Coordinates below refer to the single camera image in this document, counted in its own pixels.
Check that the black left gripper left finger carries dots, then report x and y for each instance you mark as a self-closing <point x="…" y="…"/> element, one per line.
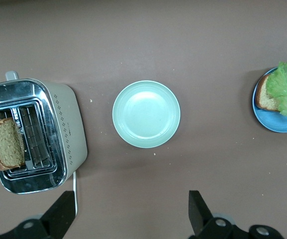
<point x="58" y="214"/>

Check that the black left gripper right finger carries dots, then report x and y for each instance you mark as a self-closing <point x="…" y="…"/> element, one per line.
<point x="200" y="219"/>

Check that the brown toast bread slice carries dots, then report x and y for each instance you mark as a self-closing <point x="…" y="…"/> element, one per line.
<point x="265" y="97"/>
<point x="6" y="142"/>

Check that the green lettuce leaf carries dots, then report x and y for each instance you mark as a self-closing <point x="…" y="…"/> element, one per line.
<point x="282" y="84"/>

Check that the light green plate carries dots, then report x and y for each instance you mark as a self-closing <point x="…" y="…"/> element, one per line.
<point x="145" y="114"/>

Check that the blue plate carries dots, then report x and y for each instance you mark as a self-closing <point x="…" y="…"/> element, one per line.
<point x="270" y="122"/>

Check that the beige chrome toaster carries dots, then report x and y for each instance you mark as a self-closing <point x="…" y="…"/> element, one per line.
<point x="68" y="119"/>

